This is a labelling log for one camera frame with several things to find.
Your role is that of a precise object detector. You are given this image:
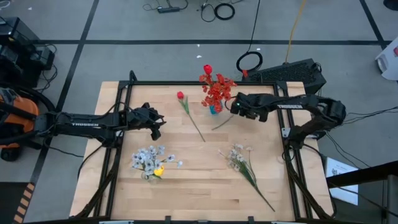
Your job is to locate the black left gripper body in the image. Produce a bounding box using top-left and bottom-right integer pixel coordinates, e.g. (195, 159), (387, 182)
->
(126, 102), (158, 130)

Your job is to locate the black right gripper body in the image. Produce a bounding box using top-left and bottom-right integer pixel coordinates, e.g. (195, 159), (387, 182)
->
(232, 92), (271, 123)

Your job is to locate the red flower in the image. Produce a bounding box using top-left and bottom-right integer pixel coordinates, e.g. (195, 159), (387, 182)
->
(211, 70), (249, 131)

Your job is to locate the red blossom spray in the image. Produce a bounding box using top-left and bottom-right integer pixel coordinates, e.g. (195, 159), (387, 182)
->
(198, 73), (238, 113)

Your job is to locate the yellow tulip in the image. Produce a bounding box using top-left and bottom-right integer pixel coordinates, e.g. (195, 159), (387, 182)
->
(153, 165), (165, 180)

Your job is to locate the clear glass vase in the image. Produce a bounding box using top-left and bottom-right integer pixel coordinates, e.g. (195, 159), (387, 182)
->
(140, 170), (159, 185)

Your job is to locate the black computer tower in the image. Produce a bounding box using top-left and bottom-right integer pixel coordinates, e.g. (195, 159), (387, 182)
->
(241, 58), (328, 101)

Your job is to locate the orange vacuum cleaner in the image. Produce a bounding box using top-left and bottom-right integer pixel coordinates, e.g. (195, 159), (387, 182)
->
(0, 81), (57, 146)
(0, 86), (40, 162)

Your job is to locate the black power strip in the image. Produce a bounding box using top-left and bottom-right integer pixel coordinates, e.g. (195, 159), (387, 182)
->
(157, 6), (181, 14)

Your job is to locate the white paper sheet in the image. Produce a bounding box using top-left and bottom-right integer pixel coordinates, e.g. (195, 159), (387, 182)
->
(324, 156), (359, 207)

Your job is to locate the small black equipment box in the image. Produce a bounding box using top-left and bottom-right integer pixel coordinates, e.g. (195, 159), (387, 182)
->
(30, 45), (56, 72)

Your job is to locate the black beam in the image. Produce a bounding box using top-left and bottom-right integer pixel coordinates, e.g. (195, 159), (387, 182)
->
(325, 159), (398, 189)

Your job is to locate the white device with red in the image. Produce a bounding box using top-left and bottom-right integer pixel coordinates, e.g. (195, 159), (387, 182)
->
(374, 36), (398, 82)

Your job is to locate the large black equipment case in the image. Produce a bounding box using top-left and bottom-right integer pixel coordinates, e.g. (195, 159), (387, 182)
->
(0, 16), (41, 88)

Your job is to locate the black floor mat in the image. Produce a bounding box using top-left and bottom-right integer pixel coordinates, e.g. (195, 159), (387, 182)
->
(0, 181), (35, 224)

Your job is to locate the black table frame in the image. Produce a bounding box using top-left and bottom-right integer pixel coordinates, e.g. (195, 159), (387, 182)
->
(74, 70), (337, 221)

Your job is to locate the black cable coil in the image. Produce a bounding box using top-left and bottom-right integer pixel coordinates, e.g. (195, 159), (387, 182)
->
(235, 50), (264, 73)
(213, 2), (236, 21)

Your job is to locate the long black cable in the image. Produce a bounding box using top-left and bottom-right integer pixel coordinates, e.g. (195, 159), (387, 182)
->
(248, 0), (261, 53)

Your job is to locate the yellow cable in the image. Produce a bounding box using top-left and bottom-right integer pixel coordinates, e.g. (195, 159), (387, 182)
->
(284, 0), (308, 65)

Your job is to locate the black cable bundle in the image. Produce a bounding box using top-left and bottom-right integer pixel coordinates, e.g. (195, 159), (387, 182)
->
(341, 105), (398, 125)

